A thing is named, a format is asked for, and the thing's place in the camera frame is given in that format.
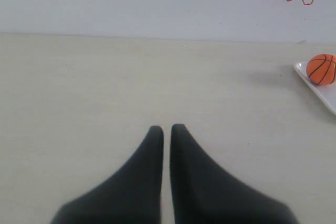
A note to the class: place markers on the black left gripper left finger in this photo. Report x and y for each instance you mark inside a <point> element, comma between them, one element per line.
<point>131,195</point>

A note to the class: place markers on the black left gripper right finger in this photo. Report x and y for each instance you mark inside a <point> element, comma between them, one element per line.
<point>203,192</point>

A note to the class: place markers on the small orange basketball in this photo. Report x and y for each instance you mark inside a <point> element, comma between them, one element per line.
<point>321,69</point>

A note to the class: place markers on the white plastic tray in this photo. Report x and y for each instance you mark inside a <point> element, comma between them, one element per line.
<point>326,94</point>

